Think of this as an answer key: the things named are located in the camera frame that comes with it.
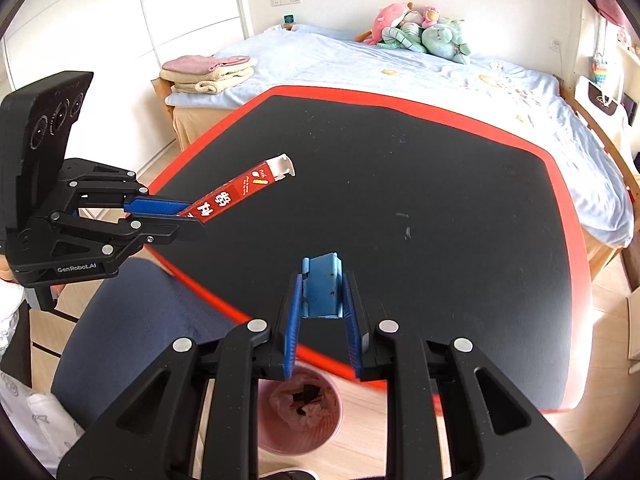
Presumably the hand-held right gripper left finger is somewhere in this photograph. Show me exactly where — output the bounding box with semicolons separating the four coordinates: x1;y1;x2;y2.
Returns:
56;259;306;480

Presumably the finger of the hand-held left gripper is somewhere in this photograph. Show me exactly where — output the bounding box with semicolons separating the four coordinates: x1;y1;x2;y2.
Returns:
47;215;206;256
60;159;193;217

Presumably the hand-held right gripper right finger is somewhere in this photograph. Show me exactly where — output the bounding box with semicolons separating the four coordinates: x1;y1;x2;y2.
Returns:
340;270;586;480

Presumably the small blue box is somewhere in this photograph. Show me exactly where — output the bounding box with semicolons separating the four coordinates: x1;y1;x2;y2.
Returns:
302;252;346;321

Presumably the long red carton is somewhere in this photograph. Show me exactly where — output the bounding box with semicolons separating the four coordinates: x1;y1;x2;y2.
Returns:
180;154;297;223

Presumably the pink trash bin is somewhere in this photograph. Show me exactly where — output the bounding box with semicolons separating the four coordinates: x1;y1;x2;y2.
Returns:
257;366;344;456

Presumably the blue-grey chair cushion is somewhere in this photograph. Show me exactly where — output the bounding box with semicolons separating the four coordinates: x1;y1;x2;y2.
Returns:
50;257;273;436

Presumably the cream folded towel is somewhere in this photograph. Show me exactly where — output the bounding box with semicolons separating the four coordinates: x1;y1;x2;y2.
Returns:
160;62;258;96

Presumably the pink folded towel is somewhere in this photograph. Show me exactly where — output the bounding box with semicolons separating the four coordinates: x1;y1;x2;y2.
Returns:
162;55;251;76

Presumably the white wardrobe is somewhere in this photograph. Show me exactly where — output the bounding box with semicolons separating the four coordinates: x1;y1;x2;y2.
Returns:
0;0;251;126

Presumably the white patterned clothing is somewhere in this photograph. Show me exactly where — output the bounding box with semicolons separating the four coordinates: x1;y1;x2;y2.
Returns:
0;280;86;461

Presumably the bed with blue blanket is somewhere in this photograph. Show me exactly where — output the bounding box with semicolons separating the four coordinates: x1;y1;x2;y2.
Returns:
152;22;640;281

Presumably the green striped plush toy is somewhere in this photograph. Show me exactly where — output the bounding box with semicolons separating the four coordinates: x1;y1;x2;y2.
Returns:
377;22;426;53

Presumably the teal plush toy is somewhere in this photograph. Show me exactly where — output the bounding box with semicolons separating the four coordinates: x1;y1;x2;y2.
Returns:
420;19;472;65

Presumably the white tote bag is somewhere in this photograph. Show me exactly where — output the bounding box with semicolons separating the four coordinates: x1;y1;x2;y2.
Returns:
575;75;628;126

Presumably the rainbow bag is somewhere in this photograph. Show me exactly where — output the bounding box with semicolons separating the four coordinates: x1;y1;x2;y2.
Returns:
590;57;613;86

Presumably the white bookshelf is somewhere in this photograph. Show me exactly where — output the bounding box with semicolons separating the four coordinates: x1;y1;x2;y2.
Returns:
575;0;640;131

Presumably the pink cap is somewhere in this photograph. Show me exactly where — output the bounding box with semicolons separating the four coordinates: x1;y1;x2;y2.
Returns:
592;0;628;28

